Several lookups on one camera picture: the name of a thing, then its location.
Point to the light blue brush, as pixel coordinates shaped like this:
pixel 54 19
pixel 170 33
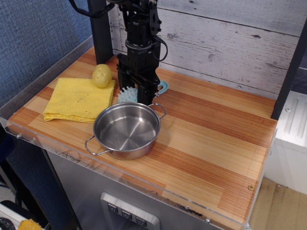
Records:
pixel 130 94

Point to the silver button control panel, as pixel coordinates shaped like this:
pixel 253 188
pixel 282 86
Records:
pixel 114 205

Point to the clear acrylic table guard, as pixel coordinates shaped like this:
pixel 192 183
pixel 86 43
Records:
pixel 204 167

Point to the white appliance right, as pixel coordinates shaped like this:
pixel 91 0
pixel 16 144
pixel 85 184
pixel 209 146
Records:
pixel 287 160

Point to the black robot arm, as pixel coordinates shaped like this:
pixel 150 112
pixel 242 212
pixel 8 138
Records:
pixel 142 24

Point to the stainless steel cabinet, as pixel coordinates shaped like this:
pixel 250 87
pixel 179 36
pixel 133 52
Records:
pixel 84 186

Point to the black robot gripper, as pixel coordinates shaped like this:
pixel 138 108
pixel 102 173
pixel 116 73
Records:
pixel 139 68

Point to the stainless steel pot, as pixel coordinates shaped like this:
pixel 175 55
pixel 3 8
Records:
pixel 128 130

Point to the black vertical post left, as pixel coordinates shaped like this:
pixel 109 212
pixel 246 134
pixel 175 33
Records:
pixel 100 32

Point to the grey metal side rail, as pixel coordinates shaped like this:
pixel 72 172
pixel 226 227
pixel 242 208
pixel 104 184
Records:
pixel 43 80

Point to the yellow folded cloth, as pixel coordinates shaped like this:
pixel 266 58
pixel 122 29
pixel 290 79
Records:
pixel 77 99

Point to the yellow object bottom left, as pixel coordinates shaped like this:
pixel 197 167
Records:
pixel 29 224

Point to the yellow toy potato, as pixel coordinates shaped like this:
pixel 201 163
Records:
pixel 102 75

